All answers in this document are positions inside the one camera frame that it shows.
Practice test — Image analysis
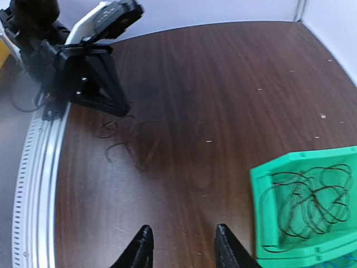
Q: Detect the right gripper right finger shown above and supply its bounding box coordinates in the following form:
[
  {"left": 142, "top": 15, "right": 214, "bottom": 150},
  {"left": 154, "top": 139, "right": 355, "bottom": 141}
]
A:
[{"left": 214, "top": 223, "right": 258, "bottom": 268}]

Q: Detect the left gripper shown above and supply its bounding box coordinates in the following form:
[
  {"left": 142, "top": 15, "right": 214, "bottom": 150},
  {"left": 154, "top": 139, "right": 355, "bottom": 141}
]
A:
[{"left": 41, "top": 43, "right": 130, "bottom": 117}]

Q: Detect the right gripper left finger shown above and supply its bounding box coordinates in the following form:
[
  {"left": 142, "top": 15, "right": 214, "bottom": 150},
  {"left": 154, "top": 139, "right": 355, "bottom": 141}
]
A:
[{"left": 110, "top": 224, "right": 154, "bottom": 268}]

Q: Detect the brown thin cable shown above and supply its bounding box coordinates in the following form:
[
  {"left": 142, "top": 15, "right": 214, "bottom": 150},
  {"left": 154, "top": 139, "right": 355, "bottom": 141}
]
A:
[
  {"left": 99, "top": 114, "right": 162, "bottom": 173},
  {"left": 259, "top": 164, "right": 353, "bottom": 240}
]

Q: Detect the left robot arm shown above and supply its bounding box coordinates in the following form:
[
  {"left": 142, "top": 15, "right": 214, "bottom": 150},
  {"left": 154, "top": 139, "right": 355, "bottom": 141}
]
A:
[{"left": 1, "top": 1, "right": 143, "bottom": 121}]

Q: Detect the left green bin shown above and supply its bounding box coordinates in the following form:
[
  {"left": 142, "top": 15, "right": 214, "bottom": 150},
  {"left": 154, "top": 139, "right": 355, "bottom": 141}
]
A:
[{"left": 250, "top": 146, "right": 356, "bottom": 267}]

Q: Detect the green bin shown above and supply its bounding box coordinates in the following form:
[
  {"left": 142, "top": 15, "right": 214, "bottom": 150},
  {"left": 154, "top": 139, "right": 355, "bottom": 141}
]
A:
[
  {"left": 314, "top": 250, "right": 357, "bottom": 268},
  {"left": 250, "top": 146, "right": 356, "bottom": 267}
]

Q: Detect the middle green bin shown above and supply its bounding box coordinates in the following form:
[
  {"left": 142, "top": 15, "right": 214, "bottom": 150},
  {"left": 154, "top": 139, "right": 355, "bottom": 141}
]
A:
[{"left": 314, "top": 250, "right": 357, "bottom": 268}]

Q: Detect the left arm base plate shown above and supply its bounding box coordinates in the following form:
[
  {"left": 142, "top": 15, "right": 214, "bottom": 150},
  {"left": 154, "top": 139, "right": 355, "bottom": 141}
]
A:
[{"left": 42, "top": 100, "right": 69, "bottom": 121}]

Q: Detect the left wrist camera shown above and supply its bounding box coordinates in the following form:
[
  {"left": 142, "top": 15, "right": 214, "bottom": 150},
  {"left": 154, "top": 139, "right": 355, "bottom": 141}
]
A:
[{"left": 65, "top": 1, "right": 144, "bottom": 45}]

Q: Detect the front aluminium rail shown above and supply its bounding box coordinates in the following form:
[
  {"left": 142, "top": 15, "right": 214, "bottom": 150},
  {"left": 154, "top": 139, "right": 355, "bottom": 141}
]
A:
[{"left": 12, "top": 104, "right": 71, "bottom": 267}]

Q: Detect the left aluminium post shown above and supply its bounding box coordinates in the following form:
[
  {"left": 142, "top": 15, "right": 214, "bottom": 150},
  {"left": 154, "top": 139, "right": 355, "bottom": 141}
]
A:
[{"left": 293, "top": 0, "right": 309, "bottom": 22}]

